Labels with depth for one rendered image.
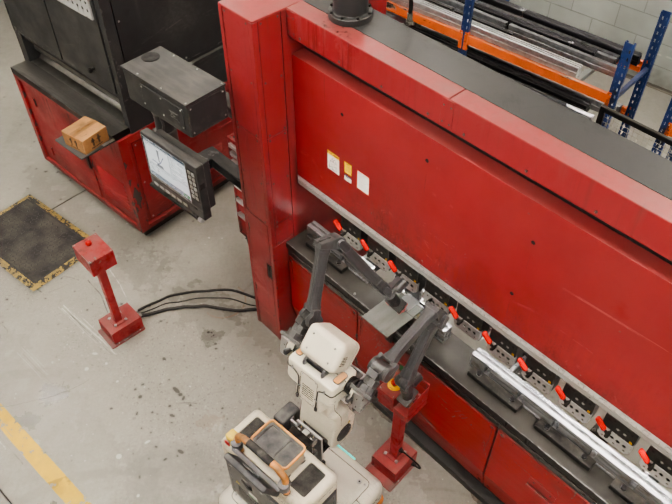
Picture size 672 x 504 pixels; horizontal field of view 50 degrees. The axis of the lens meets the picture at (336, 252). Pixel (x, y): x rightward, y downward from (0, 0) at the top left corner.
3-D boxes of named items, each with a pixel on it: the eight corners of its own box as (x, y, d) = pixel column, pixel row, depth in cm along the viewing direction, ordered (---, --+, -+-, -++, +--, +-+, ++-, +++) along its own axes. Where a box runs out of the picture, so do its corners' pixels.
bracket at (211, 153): (179, 172, 419) (177, 163, 414) (213, 154, 430) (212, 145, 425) (220, 206, 399) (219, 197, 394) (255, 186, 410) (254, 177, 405)
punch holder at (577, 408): (556, 403, 318) (565, 382, 306) (567, 392, 321) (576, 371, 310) (585, 425, 310) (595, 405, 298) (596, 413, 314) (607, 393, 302)
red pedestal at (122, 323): (97, 331, 481) (63, 245, 421) (129, 311, 493) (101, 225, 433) (113, 349, 471) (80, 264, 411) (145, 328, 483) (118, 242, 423)
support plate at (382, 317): (361, 317, 364) (361, 316, 363) (397, 290, 377) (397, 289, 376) (387, 338, 355) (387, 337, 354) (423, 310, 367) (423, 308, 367)
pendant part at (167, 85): (151, 194, 412) (118, 64, 350) (184, 173, 424) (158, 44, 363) (208, 236, 388) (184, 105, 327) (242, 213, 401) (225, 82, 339)
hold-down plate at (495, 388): (466, 374, 354) (467, 371, 352) (473, 368, 357) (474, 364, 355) (515, 413, 339) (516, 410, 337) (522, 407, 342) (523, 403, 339)
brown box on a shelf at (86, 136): (55, 140, 465) (49, 125, 456) (88, 123, 478) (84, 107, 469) (81, 160, 451) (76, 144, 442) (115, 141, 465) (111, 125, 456)
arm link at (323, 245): (312, 231, 323) (322, 238, 315) (338, 231, 330) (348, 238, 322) (297, 322, 336) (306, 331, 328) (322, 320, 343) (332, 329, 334)
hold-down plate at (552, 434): (532, 427, 334) (534, 424, 332) (539, 420, 337) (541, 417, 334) (588, 472, 319) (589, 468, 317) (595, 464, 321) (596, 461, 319)
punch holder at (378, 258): (366, 257, 378) (367, 235, 366) (377, 249, 382) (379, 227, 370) (386, 273, 370) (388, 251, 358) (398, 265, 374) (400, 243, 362)
